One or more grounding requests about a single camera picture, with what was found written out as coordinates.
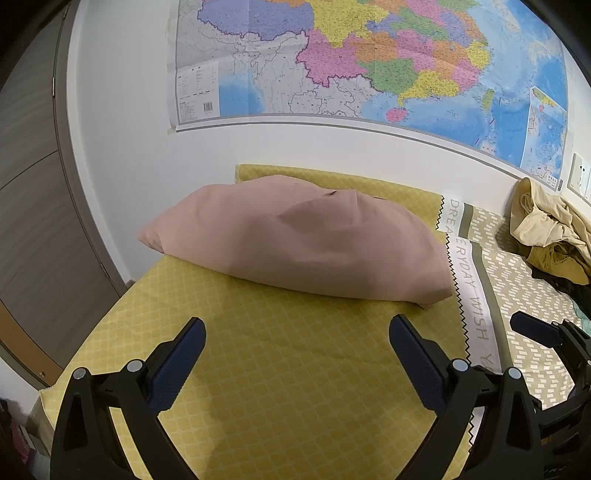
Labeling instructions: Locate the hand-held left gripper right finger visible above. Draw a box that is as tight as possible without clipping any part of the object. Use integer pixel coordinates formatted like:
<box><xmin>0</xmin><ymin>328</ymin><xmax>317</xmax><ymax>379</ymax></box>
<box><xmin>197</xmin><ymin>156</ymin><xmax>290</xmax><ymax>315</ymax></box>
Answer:
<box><xmin>389</xmin><ymin>315</ymin><xmax>548</xmax><ymax>480</ymax></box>

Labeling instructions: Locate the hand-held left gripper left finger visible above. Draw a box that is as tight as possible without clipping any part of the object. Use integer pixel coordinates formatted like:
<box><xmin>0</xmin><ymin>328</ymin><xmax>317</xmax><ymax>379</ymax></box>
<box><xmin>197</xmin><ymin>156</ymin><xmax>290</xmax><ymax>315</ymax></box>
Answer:
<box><xmin>50</xmin><ymin>316</ymin><xmax>207</xmax><ymax>480</ymax></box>

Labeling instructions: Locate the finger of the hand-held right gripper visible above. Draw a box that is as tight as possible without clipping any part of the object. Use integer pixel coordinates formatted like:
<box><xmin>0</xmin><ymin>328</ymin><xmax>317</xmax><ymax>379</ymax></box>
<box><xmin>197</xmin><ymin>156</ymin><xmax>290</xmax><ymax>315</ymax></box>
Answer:
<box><xmin>510</xmin><ymin>311</ymin><xmax>591</xmax><ymax>376</ymax></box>

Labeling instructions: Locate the pink jacket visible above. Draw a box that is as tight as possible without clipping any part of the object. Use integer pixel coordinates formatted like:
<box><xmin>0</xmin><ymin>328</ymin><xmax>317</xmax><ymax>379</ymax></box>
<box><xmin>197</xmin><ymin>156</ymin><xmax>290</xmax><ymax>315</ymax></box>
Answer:
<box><xmin>137</xmin><ymin>178</ymin><xmax>454</xmax><ymax>309</ymax></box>

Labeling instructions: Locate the black garment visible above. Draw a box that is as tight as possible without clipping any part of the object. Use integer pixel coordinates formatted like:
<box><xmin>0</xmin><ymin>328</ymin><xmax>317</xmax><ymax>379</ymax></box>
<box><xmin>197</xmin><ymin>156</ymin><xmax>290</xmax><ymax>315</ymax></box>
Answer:
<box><xmin>531</xmin><ymin>265</ymin><xmax>591</xmax><ymax>296</ymax></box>

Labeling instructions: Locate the mustard garment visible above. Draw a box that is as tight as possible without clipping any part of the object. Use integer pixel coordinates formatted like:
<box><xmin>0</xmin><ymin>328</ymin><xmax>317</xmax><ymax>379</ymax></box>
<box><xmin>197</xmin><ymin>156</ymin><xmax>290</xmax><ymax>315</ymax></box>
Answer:
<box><xmin>529</xmin><ymin>242</ymin><xmax>591</xmax><ymax>284</ymax></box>

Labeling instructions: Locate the cream garment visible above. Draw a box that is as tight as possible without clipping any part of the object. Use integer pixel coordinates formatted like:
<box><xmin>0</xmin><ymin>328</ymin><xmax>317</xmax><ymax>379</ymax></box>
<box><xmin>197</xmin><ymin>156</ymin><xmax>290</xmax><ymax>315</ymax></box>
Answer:
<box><xmin>508</xmin><ymin>176</ymin><xmax>591</xmax><ymax>261</ymax></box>

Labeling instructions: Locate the patterned patchwork bed sheet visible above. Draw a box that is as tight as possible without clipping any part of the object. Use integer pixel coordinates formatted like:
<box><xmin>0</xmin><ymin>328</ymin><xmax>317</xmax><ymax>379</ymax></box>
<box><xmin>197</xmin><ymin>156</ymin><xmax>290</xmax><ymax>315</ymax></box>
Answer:
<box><xmin>39</xmin><ymin>164</ymin><xmax>591</xmax><ymax>480</ymax></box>

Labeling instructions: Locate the dark cloth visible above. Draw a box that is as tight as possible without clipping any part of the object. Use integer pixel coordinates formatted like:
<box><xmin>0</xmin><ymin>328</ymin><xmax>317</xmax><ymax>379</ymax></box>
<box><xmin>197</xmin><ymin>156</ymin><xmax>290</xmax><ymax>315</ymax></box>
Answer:
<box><xmin>0</xmin><ymin>398</ymin><xmax>34</xmax><ymax>480</ymax></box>

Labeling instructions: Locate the grey wood wardrobe door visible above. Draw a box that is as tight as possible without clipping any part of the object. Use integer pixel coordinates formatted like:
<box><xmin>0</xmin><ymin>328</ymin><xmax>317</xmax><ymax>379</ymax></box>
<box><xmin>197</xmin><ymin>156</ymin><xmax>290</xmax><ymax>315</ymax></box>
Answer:
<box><xmin>0</xmin><ymin>0</ymin><xmax>127</xmax><ymax>388</ymax></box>

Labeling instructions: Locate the white wall socket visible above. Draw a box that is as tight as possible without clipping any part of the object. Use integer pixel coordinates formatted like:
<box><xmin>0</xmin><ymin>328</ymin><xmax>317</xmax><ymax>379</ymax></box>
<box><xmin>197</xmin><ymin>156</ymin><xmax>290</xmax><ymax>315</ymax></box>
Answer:
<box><xmin>569</xmin><ymin>152</ymin><xmax>588</xmax><ymax>195</ymax></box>

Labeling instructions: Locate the colourful wall map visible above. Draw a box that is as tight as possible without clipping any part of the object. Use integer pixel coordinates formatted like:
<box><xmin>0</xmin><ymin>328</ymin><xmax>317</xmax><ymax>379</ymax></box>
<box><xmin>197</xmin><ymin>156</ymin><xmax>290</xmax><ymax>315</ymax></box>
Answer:
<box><xmin>165</xmin><ymin>0</ymin><xmax>570</xmax><ymax>191</ymax></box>

